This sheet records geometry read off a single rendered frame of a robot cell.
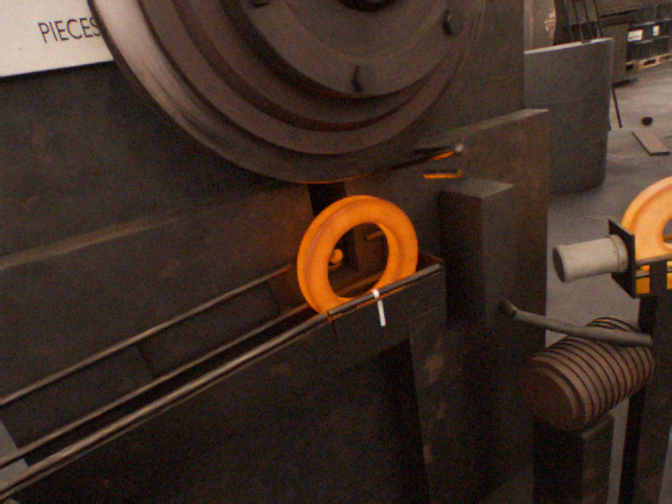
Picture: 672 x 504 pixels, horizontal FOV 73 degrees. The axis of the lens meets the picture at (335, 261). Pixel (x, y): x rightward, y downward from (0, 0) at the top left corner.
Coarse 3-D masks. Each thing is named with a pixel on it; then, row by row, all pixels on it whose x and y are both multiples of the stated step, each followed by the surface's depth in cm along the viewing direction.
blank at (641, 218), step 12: (660, 180) 66; (648, 192) 66; (660, 192) 64; (636, 204) 67; (648, 204) 65; (660, 204) 65; (624, 216) 69; (636, 216) 66; (648, 216) 66; (660, 216) 65; (636, 228) 66; (648, 228) 66; (660, 228) 66; (636, 240) 67; (648, 240) 67; (660, 240) 67; (636, 252) 68; (648, 252) 68; (660, 252) 68
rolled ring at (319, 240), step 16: (336, 208) 59; (352, 208) 59; (368, 208) 61; (384, 208) 62; (320, 224) 59; (336, 224) 59; (352, 224) 60; (384, 224) 63; (400, 224) 64; (304, 240) 60; (320, 240) 58; (336, 240) 60; (400, 240) 65; (416, 240) 66; (304, 256) 59; (320, 256) 59; (400, 256) 66; (416, 256) 67; (304, 272) 59; (320, 272) 60; (384, 272) 69; (400, 272) 66; (304, 288) 61; (320, 288) 60; (400, 288) 67; (320, 304) 61; (336, 304) 62
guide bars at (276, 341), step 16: (416, 272) 67; (432, 272) 67; (384, 288) 64; (352, 304) 62; (320, 320) 60; (288, 336) 58; (256, 352) 57; (224, 368) 55; (192, 384) 54; (160, 400) 53; (176, 400) 53; (128, 416) 51; (144, 416) 52; (96, 432) 50; (112, 432) 51; (64, 448) 49; (80, 448) 49; (48, 464) 48; (16, 480) 47
